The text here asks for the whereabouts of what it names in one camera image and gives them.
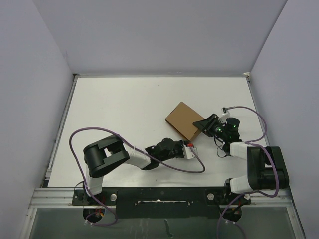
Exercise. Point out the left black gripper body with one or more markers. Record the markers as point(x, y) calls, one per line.
point(177, 151)

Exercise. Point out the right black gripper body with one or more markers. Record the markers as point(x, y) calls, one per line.
point(217, 129)

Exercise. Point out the brown cardboard box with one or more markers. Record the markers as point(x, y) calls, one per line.
point(182, 118)

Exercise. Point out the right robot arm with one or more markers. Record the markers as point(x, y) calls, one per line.
point(266, 168)

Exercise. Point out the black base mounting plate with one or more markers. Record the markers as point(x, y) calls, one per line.
point(163, 202)

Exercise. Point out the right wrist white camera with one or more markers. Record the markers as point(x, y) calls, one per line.
point(225, 114)

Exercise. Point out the wrist white camera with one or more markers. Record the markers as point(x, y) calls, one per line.
point(190, 151)
point(225, 114)

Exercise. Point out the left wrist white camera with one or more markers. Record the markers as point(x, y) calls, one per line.
point(190, 151)

